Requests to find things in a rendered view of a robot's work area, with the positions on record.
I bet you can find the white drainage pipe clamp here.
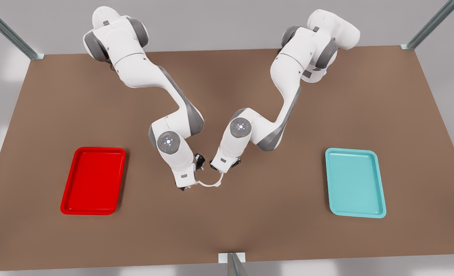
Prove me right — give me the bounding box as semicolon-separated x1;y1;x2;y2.
195;172;225;188

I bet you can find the red rectangular tray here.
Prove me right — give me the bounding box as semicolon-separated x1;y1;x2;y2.
60;147;127;215

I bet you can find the teal rectangular tray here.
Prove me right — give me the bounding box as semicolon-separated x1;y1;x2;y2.
325;148;387;219

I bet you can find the silver frame post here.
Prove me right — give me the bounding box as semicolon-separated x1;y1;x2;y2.
218;252;247;276
400;0;454;51
0;2;44;61

